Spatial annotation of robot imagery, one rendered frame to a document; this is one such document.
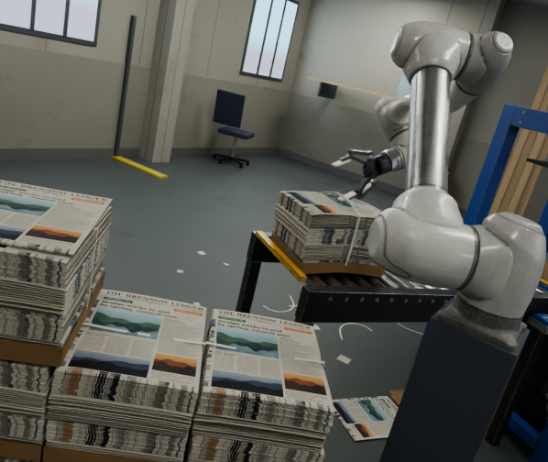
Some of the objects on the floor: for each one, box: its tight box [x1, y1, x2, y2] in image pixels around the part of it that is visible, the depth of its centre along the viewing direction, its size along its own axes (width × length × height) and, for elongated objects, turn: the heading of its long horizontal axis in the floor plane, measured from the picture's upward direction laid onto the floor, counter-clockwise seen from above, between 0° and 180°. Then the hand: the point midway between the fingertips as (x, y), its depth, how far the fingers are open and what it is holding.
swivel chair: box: [213, 89, 255, 169], centre depth 732 cm, size 58×55×99 cm
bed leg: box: [236, 259, 261, 314], centre depth 231 cm, size 6×6×68 cm
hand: (338, 181), depth 191 cm, fingers open, 13 cm apart
